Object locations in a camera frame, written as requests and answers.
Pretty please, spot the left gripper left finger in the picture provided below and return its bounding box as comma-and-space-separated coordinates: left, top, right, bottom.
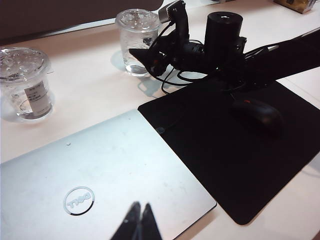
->
109, 201, 143, 240

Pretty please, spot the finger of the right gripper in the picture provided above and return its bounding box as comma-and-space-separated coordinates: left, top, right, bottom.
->
128, 48, 168, 78
149, 31, 175, 49

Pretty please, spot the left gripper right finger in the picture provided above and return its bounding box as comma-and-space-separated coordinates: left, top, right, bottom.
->
138, 202, 163, 240

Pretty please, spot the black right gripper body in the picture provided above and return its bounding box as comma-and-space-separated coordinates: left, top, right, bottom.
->
159, 29, 208, 72

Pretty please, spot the large clear plastic cup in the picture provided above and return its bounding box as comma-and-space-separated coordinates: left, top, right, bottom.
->
114, 8, 161, 78

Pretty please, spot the silver Dell laptop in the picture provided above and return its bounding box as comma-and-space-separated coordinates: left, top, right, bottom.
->
0, 108, 218, 240

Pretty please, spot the clear cup with white label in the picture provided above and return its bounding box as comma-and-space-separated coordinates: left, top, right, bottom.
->
0, 47, 55, 124

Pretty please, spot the black Lenovo mouse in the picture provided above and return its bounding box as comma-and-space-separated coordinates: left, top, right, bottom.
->
230, 98, 284, 135

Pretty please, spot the black mouse pad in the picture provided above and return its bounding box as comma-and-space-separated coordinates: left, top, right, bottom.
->
137, 79, 320, 226

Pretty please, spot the wide brown divider panel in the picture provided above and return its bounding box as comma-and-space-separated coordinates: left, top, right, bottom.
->
0, 0, 165, 48

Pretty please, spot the yellow brown box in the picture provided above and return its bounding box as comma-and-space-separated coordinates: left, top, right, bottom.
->
273, 0, 314, 14

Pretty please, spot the black mouse cable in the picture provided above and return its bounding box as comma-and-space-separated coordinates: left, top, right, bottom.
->
149, 63, 209, 131

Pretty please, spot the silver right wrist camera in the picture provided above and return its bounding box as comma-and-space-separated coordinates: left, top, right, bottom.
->
157, 0, 186, 25

